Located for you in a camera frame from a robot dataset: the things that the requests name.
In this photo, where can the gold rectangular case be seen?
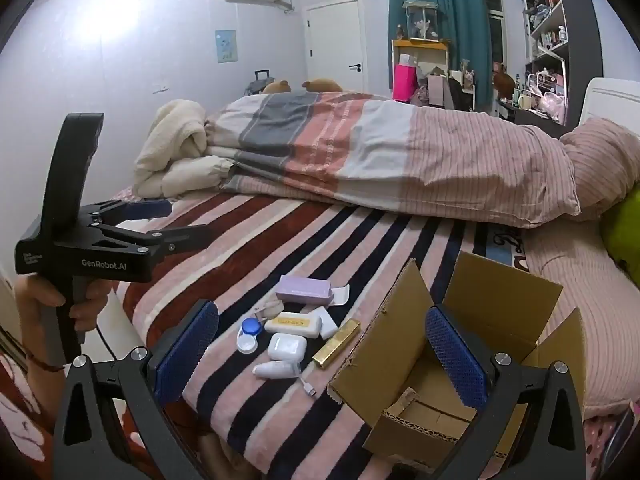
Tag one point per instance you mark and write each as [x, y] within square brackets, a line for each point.
[335, 345]

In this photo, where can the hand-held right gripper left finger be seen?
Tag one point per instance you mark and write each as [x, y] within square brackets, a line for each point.
[192, 345]

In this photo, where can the folded striped quilt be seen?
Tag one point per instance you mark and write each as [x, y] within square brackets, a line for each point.
[380, 150]

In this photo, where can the white cup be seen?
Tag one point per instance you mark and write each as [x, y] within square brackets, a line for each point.
[524, 101]

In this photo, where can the glass display case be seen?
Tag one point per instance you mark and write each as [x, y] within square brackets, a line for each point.
[421, 20]

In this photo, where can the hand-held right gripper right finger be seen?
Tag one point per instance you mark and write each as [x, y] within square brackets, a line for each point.
[452, 360]

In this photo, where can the green pillow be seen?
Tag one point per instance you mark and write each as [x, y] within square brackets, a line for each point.
[622, 235]

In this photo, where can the purple carton with white flap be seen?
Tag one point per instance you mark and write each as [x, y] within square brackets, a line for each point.
[302, 289]

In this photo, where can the white earbuds case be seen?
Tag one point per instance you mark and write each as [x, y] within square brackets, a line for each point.
[287, 347]

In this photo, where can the pink striped pillow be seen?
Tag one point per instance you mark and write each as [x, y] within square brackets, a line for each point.
[590, 310]
[605, 160]

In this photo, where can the brown cardboard box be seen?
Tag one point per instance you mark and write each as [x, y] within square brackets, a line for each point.
[500, 290]

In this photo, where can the pink bag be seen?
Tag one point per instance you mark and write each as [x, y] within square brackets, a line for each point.
[404, 82]

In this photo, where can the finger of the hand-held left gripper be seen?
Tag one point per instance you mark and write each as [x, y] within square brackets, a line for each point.
[150, 208]
[175, 240]

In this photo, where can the large brown plush toy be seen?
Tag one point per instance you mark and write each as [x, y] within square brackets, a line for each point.
[504, 82]

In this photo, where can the white headboard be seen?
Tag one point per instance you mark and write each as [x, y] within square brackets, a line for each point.
[610, 100]

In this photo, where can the red patterned clothing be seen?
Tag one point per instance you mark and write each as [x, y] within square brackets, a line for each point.
[17, 410]

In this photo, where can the printed bed sheet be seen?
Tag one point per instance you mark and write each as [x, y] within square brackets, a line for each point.
[502, 247]

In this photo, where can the yellow wooden shelf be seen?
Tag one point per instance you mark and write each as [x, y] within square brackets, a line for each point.
[420, 44]

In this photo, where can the white wall switch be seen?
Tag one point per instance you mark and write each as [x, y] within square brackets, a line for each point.
[160, 87]

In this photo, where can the person's left hand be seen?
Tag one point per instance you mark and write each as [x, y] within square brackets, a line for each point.
[90, 305]

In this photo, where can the dark bookshelf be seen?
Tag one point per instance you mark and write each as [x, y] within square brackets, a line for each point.
[580, 20]

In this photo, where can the white door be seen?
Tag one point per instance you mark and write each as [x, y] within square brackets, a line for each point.
[332, 45]

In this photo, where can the striped fleece blanket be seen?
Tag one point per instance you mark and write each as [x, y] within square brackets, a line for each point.
[310, 240]

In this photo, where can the cream fleece blanket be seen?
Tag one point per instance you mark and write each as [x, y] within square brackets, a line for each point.
[170, 135]

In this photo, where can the teal curtain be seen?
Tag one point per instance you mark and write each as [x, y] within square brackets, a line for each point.
[465, 20]

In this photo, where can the dark suitcase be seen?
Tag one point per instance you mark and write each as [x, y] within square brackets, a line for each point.
[256, 85]

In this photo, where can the blue and white lens case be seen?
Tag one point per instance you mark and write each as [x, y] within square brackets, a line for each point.
[251, 328]

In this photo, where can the blue wall poster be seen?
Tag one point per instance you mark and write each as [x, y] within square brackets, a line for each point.
[226, 46]

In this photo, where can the white rectangular block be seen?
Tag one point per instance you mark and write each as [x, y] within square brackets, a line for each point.
[330, 325]

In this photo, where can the cream box with yellow label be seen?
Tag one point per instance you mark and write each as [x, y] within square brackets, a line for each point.
[280, 327]

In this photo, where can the small white bottle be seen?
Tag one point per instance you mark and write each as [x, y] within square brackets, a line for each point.
[275, 370]

